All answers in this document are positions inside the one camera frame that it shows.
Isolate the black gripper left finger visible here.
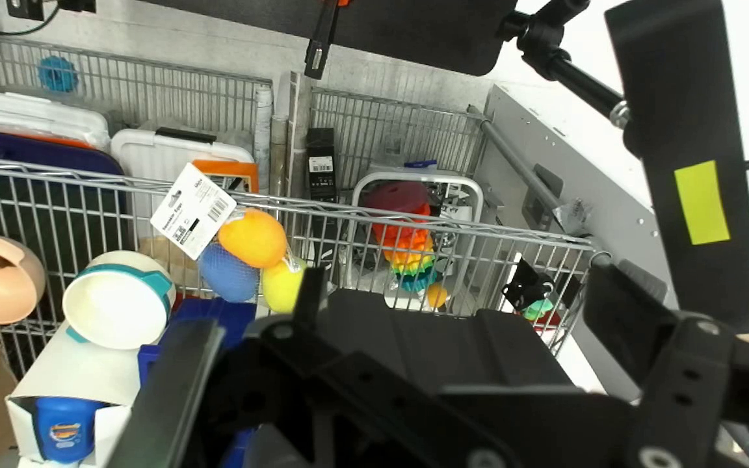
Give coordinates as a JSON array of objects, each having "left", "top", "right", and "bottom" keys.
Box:
[{"left": 106, "top": 319, "right": 226, "bottom": 468}]

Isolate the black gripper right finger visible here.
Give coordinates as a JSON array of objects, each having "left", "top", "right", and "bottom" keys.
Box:
[{"left": 583, "top": 259, "right": 734, "bottom": 468}]

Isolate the white teal-striped bowl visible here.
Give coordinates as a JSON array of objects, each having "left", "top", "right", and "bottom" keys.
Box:
[{"left": 63, "top": 249, "right": 176, "bottom": 352}]

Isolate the rainbow stacking toy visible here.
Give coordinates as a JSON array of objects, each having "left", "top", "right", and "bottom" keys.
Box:
[{"left": 367, "top": 181, "right": 449, "bottom": 313}]

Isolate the white carton with blue label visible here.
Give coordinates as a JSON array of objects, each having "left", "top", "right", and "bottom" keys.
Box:
[{"left": 6, "top": 324, "right": 141, "bottom": 468}]

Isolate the blue plastic bin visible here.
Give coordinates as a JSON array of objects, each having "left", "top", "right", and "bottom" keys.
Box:
[{"left": 137, "top": 298, "right": 254, "bottom": 383}]

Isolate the blue foam egg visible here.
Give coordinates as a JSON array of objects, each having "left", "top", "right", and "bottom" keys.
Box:
[{"left": 198, "top": 241, "right": 261, "bottom": 301}]

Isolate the yellow foam egg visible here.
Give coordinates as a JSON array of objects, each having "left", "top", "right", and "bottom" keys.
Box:
[{"left": 261, "top": 259, "right": 304, "bottom": 313}]

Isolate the orange foam egg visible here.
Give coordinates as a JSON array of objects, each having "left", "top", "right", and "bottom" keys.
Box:
[{"left": 217, "top": 209, "right": 288, "bottom": 270}]

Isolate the white barcode product tag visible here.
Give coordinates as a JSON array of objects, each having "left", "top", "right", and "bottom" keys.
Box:
[{"left": 152, "top": 163, "right": 236, "bottom": 259}]

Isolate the navy orange storage container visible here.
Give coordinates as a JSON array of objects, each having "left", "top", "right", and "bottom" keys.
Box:
[{"left": 0, "top": 132, "right": 123, "bottom": 175}]

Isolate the wire shelf rack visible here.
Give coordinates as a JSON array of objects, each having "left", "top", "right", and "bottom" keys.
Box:
[{"left": 0, "top": 38, "right": 592, "bottom": 372}]

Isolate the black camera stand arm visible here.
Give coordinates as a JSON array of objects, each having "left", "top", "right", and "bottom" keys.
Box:
[{"left": 499, "top": 0, "right": 630, "bottom": 129}]

